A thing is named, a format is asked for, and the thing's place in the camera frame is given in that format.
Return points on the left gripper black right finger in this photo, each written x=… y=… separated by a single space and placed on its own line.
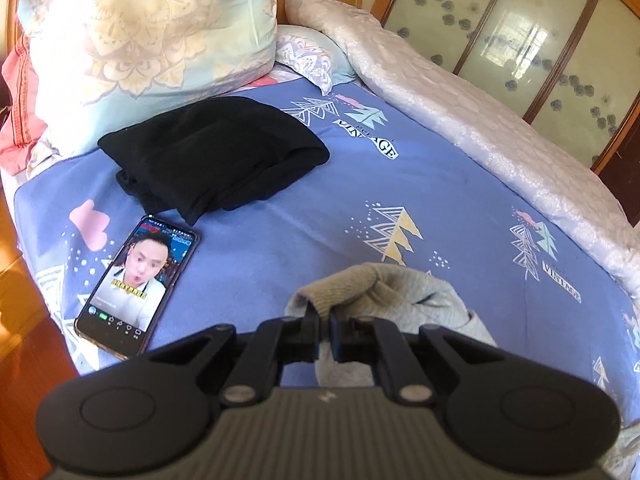
x=506 y=411

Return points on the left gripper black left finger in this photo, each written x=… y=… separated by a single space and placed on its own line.
x=144 y=413

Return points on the grey knit pants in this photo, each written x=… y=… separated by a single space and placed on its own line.
x=407 y=297

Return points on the smartphone with lit screen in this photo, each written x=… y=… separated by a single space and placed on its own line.
x=122 y=310

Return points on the white pink quilted duvet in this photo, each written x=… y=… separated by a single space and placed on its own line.
x=557 y=185

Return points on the blue patterned bed sheet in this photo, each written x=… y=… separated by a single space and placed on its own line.
x=394 y=191

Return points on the black folded garment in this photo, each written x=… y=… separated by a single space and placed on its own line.
x=219 y=153

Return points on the red pink cloth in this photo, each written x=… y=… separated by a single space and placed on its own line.
x=22 y=129

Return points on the large floral pale pillow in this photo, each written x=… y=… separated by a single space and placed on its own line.
x=104 y=65

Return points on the wooden wardrobe with glass doors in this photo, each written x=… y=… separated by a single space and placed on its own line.
x=570 y=68

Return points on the small purple patterned pillow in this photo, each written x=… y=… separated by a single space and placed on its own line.
x=314 y=56

